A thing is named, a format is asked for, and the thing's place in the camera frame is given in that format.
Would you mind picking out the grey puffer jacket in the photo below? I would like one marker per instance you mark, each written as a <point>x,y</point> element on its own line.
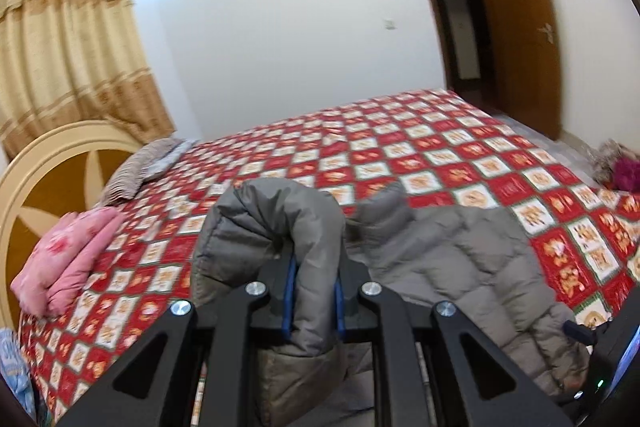
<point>450,252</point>

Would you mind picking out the pink folded blanket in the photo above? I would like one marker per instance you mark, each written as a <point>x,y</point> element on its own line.
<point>65,257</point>

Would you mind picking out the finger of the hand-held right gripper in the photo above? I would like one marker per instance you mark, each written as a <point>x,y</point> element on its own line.
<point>579,331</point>

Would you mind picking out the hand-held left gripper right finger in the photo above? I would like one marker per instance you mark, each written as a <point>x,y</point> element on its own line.
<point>340,309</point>

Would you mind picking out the grey striped pillow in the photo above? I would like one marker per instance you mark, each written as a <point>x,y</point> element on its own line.
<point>142,164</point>

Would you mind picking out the red checked bedspread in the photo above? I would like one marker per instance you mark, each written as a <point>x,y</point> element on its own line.
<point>400,147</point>

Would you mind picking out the fuzzy clothes pile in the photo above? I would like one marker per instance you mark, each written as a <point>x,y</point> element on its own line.
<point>617,164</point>

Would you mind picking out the cream wooden headboard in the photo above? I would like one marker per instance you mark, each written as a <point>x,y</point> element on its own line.
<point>45,187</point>

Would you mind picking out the beige patterned curtain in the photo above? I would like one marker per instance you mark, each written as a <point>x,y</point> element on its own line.
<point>65,52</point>

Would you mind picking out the blue printed cloth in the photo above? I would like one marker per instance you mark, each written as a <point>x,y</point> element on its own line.
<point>12,372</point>

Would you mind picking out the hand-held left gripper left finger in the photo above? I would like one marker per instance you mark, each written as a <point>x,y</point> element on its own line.
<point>286,307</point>

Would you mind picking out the brown wooden door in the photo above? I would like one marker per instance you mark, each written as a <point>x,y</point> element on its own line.
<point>525,57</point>

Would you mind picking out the white wall switch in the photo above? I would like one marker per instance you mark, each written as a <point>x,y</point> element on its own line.
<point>389,24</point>

